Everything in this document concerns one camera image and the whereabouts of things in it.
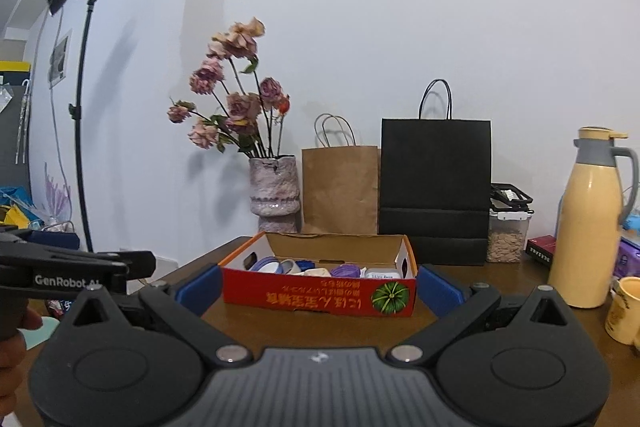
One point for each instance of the brown paper bag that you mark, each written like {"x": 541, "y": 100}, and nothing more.
{"x": 340, "y": 181}

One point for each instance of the yellow thermos jug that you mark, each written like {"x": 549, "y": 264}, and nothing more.
{"x": 597, "y": 200}

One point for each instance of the white tape roll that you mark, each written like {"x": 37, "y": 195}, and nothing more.
{"x": 289, "y": 267}

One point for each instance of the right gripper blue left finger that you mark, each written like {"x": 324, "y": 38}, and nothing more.
{"x": 178, "y": 310}

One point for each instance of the purple box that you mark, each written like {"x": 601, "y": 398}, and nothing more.
{"x": 628, "y": 260}

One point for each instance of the wall poster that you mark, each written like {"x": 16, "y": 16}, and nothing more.
{"x": 58, "y": 61}

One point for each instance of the black paper bag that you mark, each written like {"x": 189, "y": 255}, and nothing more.
{"x": 435, "y": 179}

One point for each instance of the blue toothed plastic lid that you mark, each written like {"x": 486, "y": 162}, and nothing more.
{"x": 305, "y": 265}

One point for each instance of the purple toothed plastic lid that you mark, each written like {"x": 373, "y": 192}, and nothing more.
{"x": 346, "y": 271}

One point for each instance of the yellow mug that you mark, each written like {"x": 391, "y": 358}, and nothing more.
{"x": 623, "y": 320}

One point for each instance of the white cube charger plug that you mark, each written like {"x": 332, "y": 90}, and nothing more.
{"x": 314, "y": 272}

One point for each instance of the dark red small box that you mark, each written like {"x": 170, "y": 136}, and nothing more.
{"x": 541, "y": 249}

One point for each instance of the dried rose bouquet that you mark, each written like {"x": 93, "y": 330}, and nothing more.
{"x": 250, "y": 110}

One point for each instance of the clear white plastic jar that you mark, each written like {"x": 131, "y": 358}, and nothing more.
{"x": 381, "y": 274}

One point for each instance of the red cardboard box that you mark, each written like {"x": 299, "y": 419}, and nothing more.
{"x": 363, "y": 297}

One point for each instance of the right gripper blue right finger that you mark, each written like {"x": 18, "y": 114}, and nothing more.
{"x": 460, "y": 310}

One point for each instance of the pink marbled ceramic vase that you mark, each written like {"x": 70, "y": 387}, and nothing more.
{"x": 275, "y": 193}

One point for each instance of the person left hand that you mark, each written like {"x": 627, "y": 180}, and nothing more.
{"x": 12, "y": 353}

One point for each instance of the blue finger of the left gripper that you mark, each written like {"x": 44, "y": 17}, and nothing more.
{"x": 31, "y": 248}
{"x": 47, "y": 238}

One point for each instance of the clear seed container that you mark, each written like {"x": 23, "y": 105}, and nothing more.
{"x": 509, "y": 217}

